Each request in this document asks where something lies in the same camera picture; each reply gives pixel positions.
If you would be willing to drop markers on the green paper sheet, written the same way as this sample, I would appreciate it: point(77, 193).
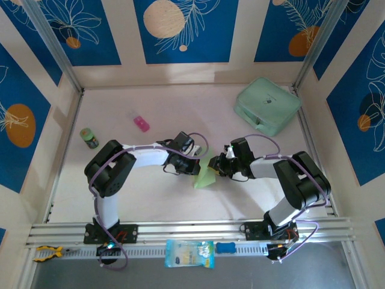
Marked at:
point(204, 180)

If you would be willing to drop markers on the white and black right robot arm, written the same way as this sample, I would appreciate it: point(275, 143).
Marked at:
point(303, 186)

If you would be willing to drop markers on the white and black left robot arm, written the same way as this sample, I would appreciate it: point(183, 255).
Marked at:
point(111, 174)

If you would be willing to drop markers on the clear plastic cap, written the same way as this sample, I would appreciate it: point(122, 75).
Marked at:
point(131, 115)

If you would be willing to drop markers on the mint green zip pouch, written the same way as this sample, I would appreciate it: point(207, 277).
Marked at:
point(267, 102)

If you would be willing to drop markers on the blue wet wipes packet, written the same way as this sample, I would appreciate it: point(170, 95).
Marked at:
point(189, 254)

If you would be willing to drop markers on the small green-capped bottle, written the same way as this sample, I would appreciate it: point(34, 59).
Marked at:
point(89, 138)

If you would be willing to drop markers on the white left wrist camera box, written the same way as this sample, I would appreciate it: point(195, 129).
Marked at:
point(197, 149)

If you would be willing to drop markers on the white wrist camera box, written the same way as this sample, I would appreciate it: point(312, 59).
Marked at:
point(197, 149)
point(230, 153)

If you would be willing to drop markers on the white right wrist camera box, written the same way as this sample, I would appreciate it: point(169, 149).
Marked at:
point(230, 153)

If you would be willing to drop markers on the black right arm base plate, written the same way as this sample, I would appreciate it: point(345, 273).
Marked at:
point(249, 230)

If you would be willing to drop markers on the aluminium table side rail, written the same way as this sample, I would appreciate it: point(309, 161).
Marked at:
point(313, 150)
point(66, 150)

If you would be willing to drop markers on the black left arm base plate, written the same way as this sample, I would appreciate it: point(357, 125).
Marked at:
point(130, 233)

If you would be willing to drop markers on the aluminium frame post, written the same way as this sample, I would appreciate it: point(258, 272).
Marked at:
point(319, 42)
point(57, 48)

